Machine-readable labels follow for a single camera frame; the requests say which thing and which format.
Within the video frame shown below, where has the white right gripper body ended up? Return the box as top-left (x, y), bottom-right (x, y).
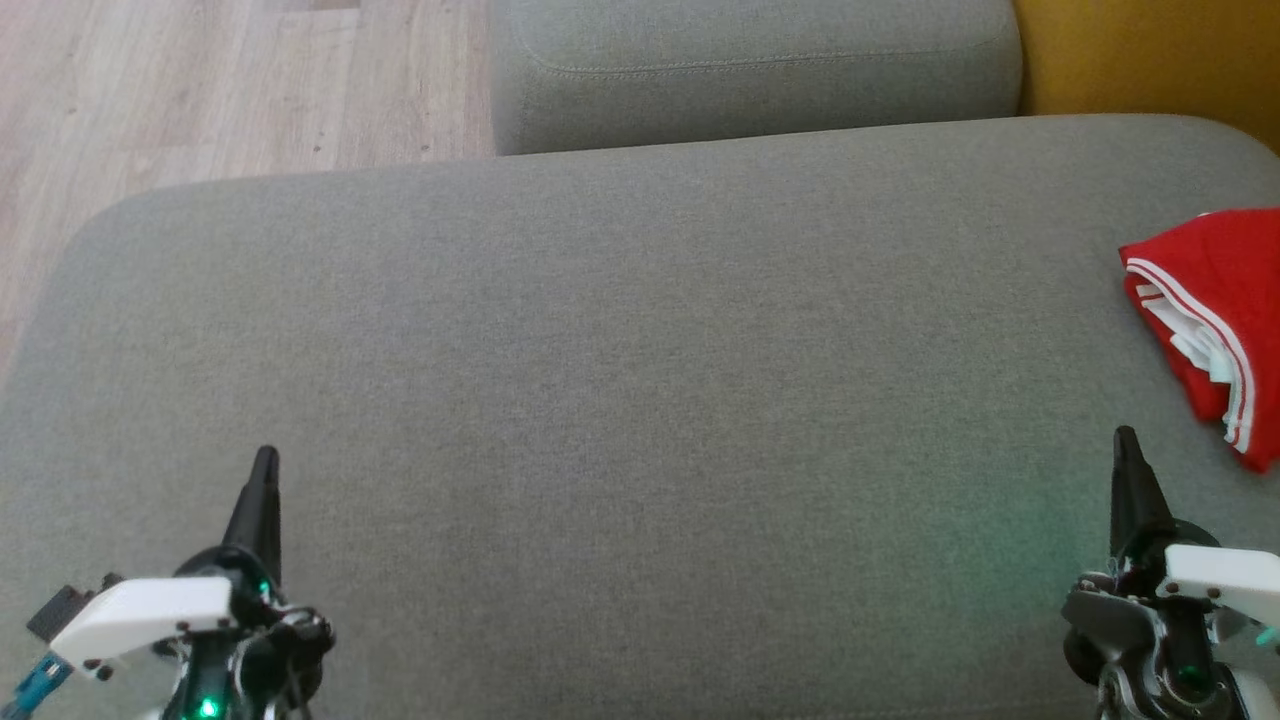
top-left (1061, 518), bottom-right (1280, 691)

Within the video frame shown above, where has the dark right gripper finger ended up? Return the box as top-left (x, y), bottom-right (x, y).
top-left (1110, 425), bottom-right (1178, 568)

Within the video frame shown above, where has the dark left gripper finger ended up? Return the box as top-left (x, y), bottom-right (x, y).
top-left (221, 445), bottom-right (284, 589)

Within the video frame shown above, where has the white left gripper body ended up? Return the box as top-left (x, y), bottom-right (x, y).
top-left (49, 546), bottom-right (337, 693)

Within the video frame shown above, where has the red basketball jersey white trim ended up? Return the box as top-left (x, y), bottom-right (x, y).
top-left (1118, 207), bottom-right (1280, 474)

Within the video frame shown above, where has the grey fabric sofa seat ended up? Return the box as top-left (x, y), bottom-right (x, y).
top-left (0, 113), bottom-right (1280, 720)

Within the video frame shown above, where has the yellow cushion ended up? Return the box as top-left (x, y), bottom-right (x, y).
top-left (1013, 0), bottom-right (1280, 156)

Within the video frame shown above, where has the grey sofa back cushion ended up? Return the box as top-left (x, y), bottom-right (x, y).
top-left (488, 0), bottom-right (1024, 157)

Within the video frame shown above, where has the left camera cable blue plug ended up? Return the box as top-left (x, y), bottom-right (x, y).
top-left (3, 652), bottom-right (76, 720)

